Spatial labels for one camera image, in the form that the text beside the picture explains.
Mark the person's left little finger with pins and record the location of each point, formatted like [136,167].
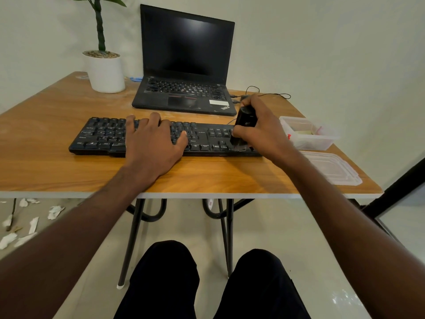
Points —
[130,127]

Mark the thin brown stick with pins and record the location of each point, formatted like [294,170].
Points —
[12,214]

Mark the green plant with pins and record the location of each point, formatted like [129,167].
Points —
[99,26]

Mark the person's left middle finger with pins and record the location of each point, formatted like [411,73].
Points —
[155,124]

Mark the small blue object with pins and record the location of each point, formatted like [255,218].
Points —
[136,79]

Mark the person's right thumb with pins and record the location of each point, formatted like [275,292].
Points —
[239,132]

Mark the clear plastic lid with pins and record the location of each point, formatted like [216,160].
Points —
[333,167]

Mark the black laptop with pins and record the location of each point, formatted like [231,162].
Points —
[186,46]

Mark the black metal frame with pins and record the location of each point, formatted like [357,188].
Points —
[395,192]

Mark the black computer keyboard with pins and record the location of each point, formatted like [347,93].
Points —
[99,136]

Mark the person's left leg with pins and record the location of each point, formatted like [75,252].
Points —
[162,282]

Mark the black handheld keyboard cleaner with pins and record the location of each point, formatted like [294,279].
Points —
[245,119]

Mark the person's left forearm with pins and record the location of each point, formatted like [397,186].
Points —
[66,249]

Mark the person's right forearm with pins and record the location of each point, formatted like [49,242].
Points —
[358,245]

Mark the person's leg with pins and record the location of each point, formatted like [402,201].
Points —
[162,282]
[259,285]

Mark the white plant pot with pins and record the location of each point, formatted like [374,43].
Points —
[104,74]

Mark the scattered white paper scraps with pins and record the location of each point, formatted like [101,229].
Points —
[31,225]

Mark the person's left thumb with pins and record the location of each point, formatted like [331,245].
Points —
[181,142]

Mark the person's right leg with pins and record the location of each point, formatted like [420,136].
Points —
[259,285]

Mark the person's left hand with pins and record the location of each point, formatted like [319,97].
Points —
[151,152]

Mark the person's right hand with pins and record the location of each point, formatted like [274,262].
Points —
[269,132]

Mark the black hairpin table leg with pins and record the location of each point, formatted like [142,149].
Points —
[229,235]
[132,235]

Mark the clear plastic container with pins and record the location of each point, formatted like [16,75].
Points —
[308,139]

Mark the black usb plug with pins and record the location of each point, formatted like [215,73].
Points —
[234,98]

